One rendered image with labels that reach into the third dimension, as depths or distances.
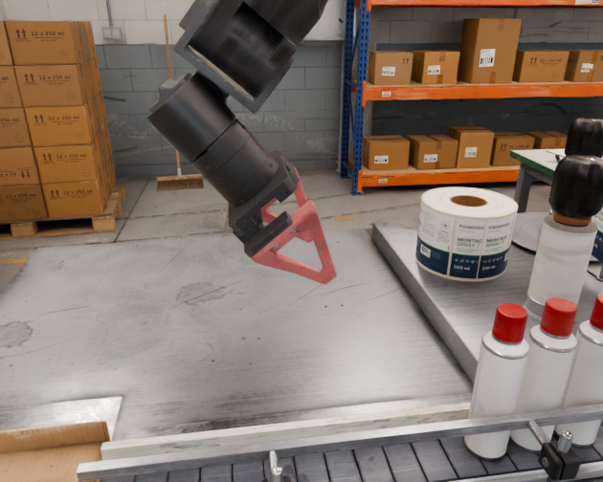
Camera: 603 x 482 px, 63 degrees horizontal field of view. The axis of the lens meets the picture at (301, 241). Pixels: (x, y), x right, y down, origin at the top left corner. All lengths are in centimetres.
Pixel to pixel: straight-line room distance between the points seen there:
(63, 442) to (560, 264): 83
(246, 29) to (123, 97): 459
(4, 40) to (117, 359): 286
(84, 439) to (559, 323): 64
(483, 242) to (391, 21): 411
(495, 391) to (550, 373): 7
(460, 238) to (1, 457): 86
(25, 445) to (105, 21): 439
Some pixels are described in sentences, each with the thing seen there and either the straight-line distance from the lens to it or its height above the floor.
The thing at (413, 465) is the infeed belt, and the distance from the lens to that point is 68.
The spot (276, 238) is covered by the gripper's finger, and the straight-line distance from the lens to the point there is 39.
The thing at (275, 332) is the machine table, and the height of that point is 83.
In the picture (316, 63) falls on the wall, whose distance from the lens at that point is 490.
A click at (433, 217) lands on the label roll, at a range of 107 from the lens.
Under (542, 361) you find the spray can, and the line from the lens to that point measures 65.
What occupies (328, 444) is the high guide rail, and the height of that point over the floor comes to 96.
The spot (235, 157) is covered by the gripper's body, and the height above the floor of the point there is 128.
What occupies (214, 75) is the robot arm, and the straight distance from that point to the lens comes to 41.
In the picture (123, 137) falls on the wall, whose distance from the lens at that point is 505.
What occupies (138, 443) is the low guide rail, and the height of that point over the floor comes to 91.
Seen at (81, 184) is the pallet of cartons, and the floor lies 37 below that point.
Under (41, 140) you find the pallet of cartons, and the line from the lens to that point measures 365.
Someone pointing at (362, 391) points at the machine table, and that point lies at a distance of 84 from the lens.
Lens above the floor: 138
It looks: 24 degrees down
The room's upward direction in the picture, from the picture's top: straight up
